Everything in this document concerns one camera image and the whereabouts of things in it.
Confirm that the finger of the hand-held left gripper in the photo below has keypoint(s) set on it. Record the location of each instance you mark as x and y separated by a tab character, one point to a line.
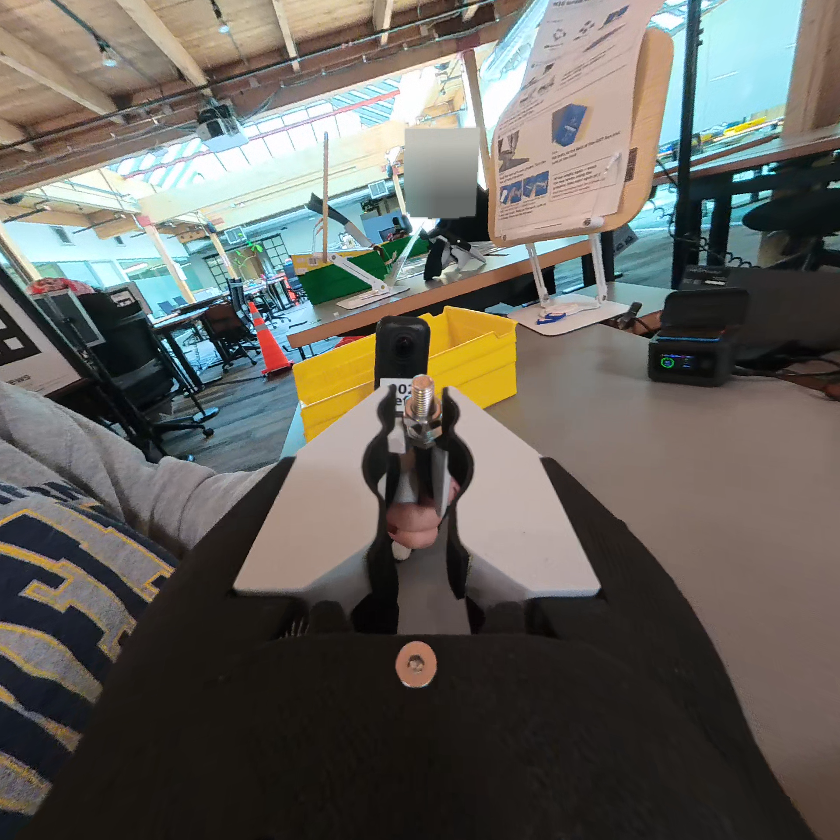
396	442
441	479

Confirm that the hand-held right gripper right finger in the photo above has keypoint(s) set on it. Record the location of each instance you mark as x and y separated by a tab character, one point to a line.
518	518

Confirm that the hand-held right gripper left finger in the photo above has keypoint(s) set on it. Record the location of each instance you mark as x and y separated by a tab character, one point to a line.
315	518

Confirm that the silver hex nut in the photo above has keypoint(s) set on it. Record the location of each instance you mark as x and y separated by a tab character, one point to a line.
420	428

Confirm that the silver bolt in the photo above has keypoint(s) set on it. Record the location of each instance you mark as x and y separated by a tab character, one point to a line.
423	394

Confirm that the person's left forearm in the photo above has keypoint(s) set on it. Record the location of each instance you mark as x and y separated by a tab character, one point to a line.
131	472

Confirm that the person's left hand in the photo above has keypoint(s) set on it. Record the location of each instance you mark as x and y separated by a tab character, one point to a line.
413	528

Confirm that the yellow plastic bin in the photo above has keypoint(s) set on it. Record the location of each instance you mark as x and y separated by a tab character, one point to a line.
459	367

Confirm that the long work table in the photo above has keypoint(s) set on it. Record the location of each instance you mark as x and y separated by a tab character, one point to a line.
420	295

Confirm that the white board stand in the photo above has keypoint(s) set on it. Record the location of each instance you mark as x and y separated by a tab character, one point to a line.
590	315
367	296

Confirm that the green bin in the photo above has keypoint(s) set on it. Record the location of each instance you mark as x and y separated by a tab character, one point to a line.
341	282

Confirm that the black grey tool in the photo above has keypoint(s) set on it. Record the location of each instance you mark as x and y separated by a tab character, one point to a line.
436	262

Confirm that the orange traffic cone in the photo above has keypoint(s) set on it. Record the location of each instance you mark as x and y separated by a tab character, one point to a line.
272	348

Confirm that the blue clip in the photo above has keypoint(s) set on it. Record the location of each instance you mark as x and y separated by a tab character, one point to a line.
551	319

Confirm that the black office chair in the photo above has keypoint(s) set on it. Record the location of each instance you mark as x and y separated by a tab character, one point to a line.
131	354
226	328
800	216

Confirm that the person's navy patterned sweater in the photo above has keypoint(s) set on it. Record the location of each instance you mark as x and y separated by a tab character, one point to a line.
52	590

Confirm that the black charging case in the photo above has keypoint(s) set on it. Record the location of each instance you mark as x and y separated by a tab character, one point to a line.
702	308

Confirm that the ceiling projector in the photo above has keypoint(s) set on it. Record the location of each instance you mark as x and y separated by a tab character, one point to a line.
220	131

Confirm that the white marker board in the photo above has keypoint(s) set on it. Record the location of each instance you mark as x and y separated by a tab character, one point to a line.
52	367

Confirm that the printed instruction sheet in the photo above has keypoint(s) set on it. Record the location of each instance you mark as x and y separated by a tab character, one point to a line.
564	79

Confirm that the dark grey case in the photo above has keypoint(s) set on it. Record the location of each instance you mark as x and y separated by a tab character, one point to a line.
787	308

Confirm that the wooden top desk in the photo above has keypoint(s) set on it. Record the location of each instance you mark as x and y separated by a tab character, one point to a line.
754	151

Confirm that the wooden post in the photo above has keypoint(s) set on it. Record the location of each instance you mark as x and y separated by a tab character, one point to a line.
814	65

